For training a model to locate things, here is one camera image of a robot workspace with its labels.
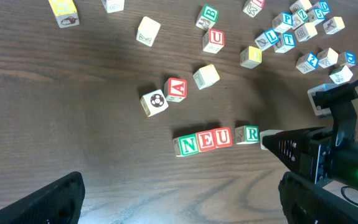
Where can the blue T block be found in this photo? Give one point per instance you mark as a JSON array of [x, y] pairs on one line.
[[286, 43]]

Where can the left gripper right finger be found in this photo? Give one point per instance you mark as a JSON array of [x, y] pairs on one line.
[[304, 202]]

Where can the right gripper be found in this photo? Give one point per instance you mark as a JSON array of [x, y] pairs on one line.
[[330, 152]]

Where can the white soccer ball block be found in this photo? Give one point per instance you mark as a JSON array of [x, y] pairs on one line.
[[154, 103]]

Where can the green N block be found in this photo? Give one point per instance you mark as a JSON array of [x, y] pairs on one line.
[[185, 145]]

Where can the blue 5 block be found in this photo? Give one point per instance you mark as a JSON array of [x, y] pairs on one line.
[[315, 16]]

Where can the yellow block beside E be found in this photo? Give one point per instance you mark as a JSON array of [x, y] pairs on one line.
[[206, 76]]

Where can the blue 2 block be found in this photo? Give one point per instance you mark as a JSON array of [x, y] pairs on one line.
[[307, 63]]

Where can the green R block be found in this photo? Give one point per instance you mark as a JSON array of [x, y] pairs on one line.
[[247, 135]]

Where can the green B block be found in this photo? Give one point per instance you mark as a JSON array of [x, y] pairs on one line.
[[207, 17]]

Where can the blue D block lower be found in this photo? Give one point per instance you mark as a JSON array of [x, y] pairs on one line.
[[346, 58]]

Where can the white block right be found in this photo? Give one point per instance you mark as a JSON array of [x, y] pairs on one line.
[[341, 75]]

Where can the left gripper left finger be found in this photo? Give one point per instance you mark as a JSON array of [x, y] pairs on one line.
[[59, 202]]

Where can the yellow block below Z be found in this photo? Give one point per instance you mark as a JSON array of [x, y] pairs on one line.
[[305, 32]]

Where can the blue P block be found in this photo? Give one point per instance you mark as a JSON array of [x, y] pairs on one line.
[[282, 22]]

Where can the plain yellow block centre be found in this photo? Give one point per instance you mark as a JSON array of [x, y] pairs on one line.
[[251, 57]]

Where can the red u block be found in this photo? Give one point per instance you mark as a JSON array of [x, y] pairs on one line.
[[213, 41], [223, 137]]

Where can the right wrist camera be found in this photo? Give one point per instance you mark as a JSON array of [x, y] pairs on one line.
[[313, 94]]

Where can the yellow block top right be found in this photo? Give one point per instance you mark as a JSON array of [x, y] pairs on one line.
[[300, 4]]

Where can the yellow O block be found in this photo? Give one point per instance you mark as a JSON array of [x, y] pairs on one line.
[[147, 31]]

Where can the yellow block far left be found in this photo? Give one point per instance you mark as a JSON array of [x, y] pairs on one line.
[[65, 13]]

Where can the blue D block upper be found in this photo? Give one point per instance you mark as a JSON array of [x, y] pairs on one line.
[[323, 5]]

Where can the red A block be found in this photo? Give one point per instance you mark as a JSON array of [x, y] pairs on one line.
[[175, 89]]

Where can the blue d block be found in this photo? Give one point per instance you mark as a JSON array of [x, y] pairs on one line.
[[346, 58], [323, 5]]

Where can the blue L block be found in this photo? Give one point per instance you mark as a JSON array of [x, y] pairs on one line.
[[267, 39]]

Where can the red i block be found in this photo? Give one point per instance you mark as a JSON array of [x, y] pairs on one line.
[[253, 7], [267, 139]]

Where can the red E block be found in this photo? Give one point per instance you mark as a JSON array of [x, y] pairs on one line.
[[206, 140]]

